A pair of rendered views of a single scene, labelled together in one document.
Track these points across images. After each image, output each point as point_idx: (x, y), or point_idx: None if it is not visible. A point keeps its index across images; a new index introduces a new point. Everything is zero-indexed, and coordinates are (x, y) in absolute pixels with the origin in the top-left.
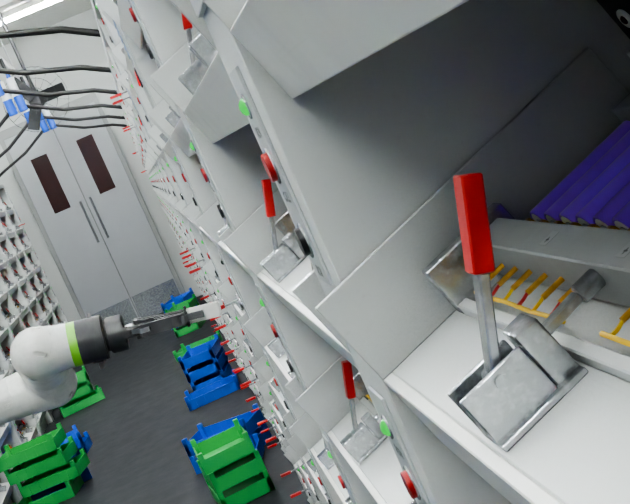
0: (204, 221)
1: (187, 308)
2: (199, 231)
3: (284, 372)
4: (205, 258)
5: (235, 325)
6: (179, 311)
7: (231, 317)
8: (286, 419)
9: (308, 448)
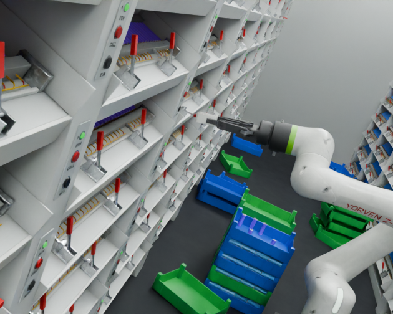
0: (236, 46)
1: (217, 117)
2: (191, 74)
3: (223, 88)
4: (75, 177)
5: (40, 281)
6: (222, 119)
7: (35, 280)
8: (199, 133)
9: (194, 139)
